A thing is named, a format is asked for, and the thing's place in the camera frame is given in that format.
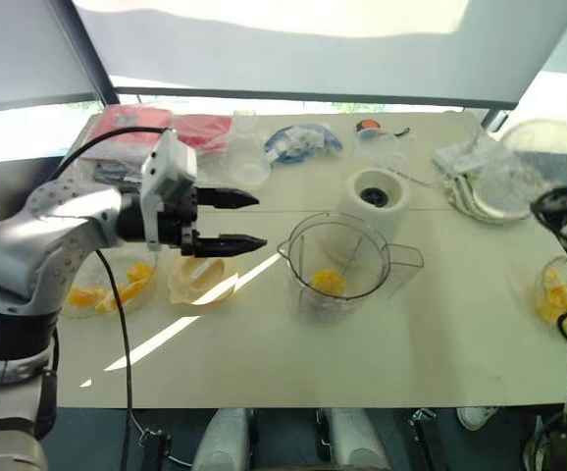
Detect red crumpled plastic bag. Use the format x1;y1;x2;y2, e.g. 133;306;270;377
172;114;236;157

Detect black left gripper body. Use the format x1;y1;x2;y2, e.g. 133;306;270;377
159;184;202;258

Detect clear bag with dark parts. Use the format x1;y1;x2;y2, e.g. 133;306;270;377
82;157;143;186

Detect clear glass bowl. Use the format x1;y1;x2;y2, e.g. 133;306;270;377
59;249;161;321
532;253;567;337

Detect white blender base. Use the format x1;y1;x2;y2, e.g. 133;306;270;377
344;167;413;237

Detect blue and white plastic bag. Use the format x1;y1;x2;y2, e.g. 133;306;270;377
262;124;344;169

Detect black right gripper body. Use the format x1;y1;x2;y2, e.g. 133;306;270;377
530;177;567;249

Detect white crumpled cloth bag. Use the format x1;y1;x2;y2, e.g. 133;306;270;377
432;131;508;213

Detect cream blender jar lid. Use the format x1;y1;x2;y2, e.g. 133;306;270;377
167;253;241;306

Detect white rounded robot leg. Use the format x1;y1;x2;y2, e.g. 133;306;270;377
191;407;256;471
323;407;393;471

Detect black metal stand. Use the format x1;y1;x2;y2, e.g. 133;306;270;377
137;428;176;471
407;406;438;471

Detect clear plastic cup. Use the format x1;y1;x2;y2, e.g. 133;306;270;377
353;128;403;169

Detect orange segments in jar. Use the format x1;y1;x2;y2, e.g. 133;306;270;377
310;267;347;296

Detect pile of orange segments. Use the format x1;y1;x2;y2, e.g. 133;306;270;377
535;268;567;326

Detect white power cable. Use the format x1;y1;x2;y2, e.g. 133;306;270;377
394;164;454;191

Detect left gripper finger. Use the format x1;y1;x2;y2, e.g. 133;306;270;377
195;234;269;259
198;187;261;212

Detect red flat plastic package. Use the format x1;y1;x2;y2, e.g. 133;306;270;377
88;103;175;164

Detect white sneaker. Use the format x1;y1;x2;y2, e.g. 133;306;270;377
456;405;501;433

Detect clear glass conical flask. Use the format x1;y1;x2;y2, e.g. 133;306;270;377
226;108;272;191

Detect clear blender jar with handle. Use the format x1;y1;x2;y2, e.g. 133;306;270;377
277;211;426;326

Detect grey metal window frame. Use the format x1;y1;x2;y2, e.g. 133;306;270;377
0;0;567;131

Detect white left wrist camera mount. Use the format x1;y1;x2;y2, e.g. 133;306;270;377
139;129;199;252

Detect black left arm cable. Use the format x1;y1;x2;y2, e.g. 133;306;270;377
47;125;176;443

